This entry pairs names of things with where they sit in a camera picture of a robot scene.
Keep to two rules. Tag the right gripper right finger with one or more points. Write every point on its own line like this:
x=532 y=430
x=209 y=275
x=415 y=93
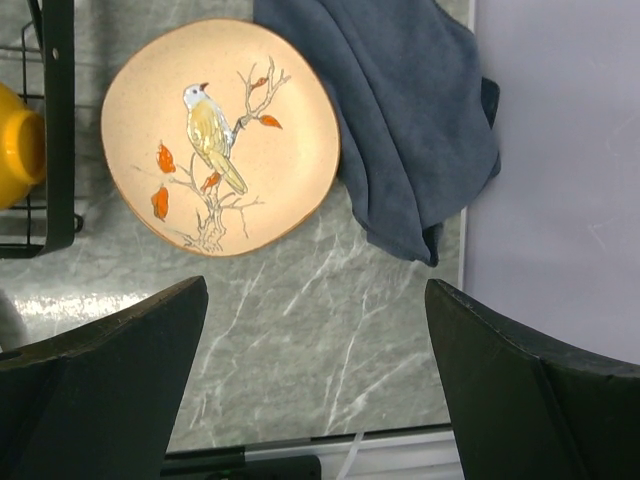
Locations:
x=524 y=405

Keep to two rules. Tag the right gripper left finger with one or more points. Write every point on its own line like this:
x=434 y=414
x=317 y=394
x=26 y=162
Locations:
x=100 y=401

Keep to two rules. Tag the orange bowl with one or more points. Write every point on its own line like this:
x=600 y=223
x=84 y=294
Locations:
x=23 y=149

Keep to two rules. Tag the beige bird plate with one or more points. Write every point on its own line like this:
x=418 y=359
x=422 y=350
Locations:
x=220 y=137

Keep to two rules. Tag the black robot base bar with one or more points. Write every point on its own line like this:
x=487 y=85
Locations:
x=236 y=463

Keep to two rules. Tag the blue cloth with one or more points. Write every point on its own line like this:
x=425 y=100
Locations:
x=415 y=111

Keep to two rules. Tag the aluminium frame rail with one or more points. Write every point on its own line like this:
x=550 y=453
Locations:
x=409 y=453

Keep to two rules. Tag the black wire dish rack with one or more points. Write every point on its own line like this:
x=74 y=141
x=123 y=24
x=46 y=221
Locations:
x=51 y=224

